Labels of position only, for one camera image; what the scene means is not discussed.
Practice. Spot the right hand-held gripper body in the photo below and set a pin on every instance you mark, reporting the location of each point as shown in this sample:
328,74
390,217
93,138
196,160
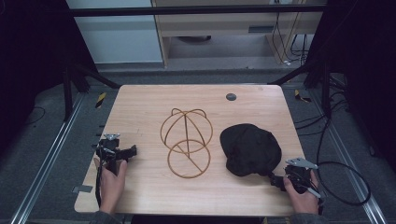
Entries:
299,175

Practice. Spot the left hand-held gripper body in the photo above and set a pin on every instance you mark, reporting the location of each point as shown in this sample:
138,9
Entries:
109,145

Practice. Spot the black knit hat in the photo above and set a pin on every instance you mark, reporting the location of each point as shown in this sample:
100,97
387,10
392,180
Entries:
250,149

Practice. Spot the person's right hand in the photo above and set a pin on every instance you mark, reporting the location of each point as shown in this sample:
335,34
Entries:
303,200

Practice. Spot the person's left hand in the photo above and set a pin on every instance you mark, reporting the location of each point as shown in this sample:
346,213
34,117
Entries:
112,186

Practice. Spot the yellow black striped tape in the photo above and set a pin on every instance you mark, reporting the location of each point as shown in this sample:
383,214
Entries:
100,100
301,97

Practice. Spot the grey tape piece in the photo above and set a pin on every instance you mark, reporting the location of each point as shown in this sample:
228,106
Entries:
82,188

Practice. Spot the black metal stand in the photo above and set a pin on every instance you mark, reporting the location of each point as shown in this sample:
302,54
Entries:
67,93
325,90

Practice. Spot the grey round table grommet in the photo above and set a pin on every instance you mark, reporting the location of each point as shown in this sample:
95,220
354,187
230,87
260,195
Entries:
231,96

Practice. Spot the white cabinet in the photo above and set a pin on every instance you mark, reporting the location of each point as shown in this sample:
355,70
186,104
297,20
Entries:
118,37

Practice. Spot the black curtain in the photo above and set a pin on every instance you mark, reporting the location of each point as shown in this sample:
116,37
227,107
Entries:
367,62
31,62

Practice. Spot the light wooden desk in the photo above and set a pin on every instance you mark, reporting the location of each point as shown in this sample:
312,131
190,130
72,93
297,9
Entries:
218,25

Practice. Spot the aluminium floor rail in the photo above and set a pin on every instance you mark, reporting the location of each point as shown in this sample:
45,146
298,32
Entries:
46,161
351,161

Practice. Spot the black horizontal frame bar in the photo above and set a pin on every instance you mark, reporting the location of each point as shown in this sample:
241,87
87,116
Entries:
186,10

